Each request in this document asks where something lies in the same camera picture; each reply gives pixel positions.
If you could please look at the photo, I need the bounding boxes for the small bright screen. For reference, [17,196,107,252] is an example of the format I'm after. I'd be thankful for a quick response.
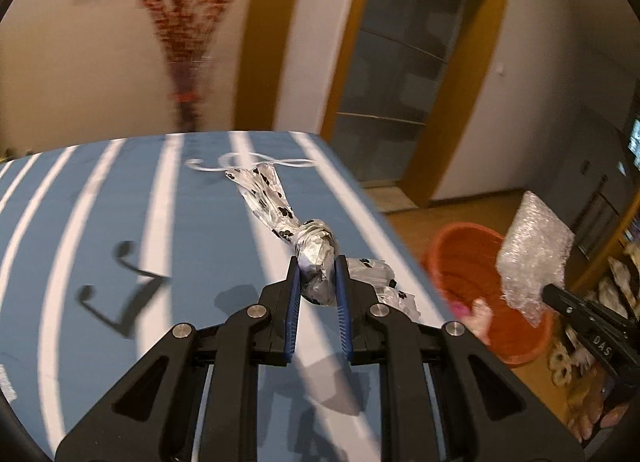
[627,117,640,169]

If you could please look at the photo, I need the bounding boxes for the glass floor vase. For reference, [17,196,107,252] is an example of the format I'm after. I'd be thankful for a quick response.
[166,58,209,133]

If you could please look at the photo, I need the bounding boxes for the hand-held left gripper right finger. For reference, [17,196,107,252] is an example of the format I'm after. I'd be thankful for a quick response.
[334,255,586,462]

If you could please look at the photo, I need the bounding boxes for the clear black-spotted plastic bag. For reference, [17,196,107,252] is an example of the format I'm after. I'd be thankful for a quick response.
[225,162,424,324]

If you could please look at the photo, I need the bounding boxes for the clear bubble wrap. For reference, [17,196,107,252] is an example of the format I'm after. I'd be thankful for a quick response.
[495,191,576,329]

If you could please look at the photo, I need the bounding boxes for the pile of pale slippers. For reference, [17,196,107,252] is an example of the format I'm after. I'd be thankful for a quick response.
[547,241,640,449]

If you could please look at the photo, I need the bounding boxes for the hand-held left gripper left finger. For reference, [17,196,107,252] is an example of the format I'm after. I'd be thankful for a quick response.
[55,257,303,462]

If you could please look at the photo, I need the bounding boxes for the frosted glass sliding door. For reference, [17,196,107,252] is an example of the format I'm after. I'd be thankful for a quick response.
[331,0,477,184]

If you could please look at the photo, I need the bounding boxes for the white cable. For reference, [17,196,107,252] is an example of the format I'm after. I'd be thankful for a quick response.
[186,154,317,174]

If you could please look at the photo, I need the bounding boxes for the dark cabinet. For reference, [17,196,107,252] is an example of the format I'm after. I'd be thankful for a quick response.
[564,106,640,293]

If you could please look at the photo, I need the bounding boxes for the pale crumpled paper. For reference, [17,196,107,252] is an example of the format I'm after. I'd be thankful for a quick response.
[469,297,495,345]

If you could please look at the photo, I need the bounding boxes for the red blossom branches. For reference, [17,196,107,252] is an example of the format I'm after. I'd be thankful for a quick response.
[102,0,275,67]

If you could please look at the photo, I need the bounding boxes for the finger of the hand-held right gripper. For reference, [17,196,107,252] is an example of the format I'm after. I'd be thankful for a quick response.
[541,283,590,319]

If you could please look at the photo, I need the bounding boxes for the wooden wall trim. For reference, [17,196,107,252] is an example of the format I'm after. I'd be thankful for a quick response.
[232,0,312,134]

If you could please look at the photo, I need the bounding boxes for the orange plastic wastebasket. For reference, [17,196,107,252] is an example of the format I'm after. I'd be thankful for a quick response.
[424,222,556,367]

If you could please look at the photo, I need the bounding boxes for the wooden door frame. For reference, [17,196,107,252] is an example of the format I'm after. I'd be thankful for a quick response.
[320,0,514,209]

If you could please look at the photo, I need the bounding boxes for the blue striped tablecloth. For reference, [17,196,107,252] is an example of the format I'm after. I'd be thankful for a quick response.
[0,129,452,462]

